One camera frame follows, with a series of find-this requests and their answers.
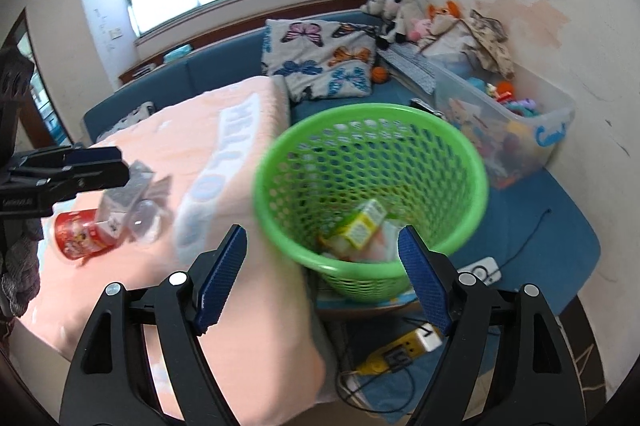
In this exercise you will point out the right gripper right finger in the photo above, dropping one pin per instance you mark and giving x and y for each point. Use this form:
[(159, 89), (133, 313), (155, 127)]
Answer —
[(534, 380)]

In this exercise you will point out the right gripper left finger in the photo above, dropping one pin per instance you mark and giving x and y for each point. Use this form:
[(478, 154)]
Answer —
[(110, 380)]

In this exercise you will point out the red paper cup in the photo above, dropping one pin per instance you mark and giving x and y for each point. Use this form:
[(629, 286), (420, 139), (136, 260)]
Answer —
[(78, 235)]

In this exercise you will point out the white blue milk carton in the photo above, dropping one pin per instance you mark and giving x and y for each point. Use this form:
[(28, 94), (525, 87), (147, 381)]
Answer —
[(116, 204)]

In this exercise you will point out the yellow green drink carton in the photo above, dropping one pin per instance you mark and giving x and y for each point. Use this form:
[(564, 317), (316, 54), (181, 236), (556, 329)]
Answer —
[(354, 231)]

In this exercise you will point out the yellow snack wrapper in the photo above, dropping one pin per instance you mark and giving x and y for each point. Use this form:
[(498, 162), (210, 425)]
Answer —
[(382, 247)]

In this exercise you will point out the grey gloved left hand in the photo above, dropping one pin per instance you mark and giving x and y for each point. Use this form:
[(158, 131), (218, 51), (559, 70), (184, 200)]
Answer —
[(20, 279)]

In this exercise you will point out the yellow power strip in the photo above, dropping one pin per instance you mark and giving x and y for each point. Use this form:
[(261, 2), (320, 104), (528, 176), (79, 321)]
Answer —
[(401, 352)]

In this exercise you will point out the clear plastic bag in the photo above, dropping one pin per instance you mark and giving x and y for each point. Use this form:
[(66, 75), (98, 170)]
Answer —
[(145, 224)]

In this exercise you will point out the white power adapter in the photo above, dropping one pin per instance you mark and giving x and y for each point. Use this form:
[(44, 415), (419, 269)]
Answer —
[(485, 269)]

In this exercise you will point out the pink table blanket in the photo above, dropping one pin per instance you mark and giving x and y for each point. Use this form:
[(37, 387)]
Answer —
[(261, 351)]

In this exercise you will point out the teal tissue pack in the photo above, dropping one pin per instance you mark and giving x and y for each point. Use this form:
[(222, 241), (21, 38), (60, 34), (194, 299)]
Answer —
[(177, 53)]

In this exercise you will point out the clear plastic toy bin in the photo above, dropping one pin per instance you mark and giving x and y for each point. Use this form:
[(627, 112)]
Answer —
[(515, 124)]

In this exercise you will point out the green plastic waste basket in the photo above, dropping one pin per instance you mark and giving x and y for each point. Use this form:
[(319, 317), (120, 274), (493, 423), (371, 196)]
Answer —
[(420, 168)]

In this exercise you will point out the black handheld console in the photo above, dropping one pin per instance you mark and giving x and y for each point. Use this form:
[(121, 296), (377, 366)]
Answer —
[(421, 105)]

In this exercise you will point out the butterfly print pillow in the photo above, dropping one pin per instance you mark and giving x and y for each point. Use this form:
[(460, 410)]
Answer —
[(318, 59)]

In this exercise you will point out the beige patterned cloth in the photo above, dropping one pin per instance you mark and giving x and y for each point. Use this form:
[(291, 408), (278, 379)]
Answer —
[(475, 36)]

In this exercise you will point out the small orange ball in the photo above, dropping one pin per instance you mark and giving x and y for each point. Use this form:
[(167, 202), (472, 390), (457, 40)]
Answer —
[(379, 75)]

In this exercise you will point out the pink pig plush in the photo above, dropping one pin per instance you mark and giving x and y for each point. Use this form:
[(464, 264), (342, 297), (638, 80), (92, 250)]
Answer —
[(419, 29)]

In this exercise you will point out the orange fox plush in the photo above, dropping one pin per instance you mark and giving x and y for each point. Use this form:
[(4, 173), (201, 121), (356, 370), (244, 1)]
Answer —
[(442, 18)]

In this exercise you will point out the grey plush toy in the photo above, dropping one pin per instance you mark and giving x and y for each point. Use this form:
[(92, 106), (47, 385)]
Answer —
[(373, 7)]

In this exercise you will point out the cow plush toy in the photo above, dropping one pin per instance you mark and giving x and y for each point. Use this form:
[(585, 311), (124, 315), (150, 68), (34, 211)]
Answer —
[(399, 17)]

